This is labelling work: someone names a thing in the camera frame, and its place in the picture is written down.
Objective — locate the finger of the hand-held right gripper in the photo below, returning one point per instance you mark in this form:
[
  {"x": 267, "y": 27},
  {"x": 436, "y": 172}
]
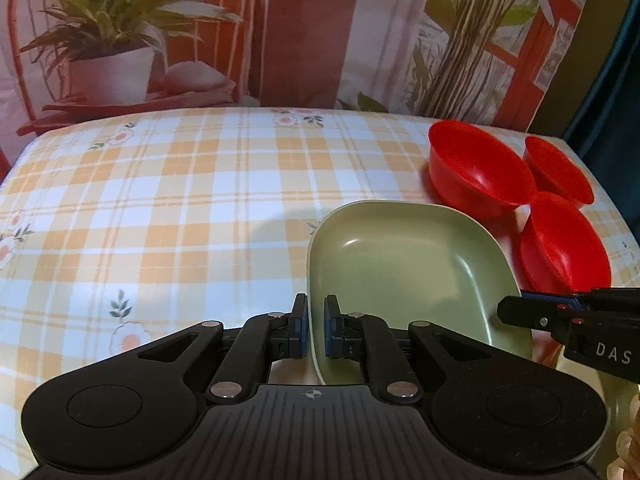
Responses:
[
  {"x": 550, "y": 296},
  {"x": 530, "y": 312}
]

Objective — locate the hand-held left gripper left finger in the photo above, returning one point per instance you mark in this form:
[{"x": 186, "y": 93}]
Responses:
[{"x": 299, "y": 331}]

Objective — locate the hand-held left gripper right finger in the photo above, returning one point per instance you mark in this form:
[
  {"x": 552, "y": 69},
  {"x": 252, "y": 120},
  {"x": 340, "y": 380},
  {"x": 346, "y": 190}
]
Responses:
[{"x": 328, "y": 334}]

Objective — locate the red plastic bowl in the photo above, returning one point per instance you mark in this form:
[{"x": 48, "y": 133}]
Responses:
[
  {"x": 565, "y": 250},
  {"x": 475, "y": 170},
  {"x": 557, "y": 170}
]

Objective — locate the green square plate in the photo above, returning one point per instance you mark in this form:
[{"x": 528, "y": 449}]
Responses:
[{"x": 400, "y": 270}]

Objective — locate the orange checked floral tablecloth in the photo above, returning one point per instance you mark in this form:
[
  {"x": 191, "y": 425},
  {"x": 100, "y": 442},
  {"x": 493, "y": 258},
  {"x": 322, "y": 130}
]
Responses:
[{"x": 175, "y": 210}]

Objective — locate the dark teal curtain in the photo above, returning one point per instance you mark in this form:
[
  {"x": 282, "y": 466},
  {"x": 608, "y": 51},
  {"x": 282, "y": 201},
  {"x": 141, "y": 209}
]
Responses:
[{"x": 615, "y": 85}]

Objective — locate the printed plant backdrop cloth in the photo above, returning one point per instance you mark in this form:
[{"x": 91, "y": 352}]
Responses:
[{"x": 310, "y": 35}]

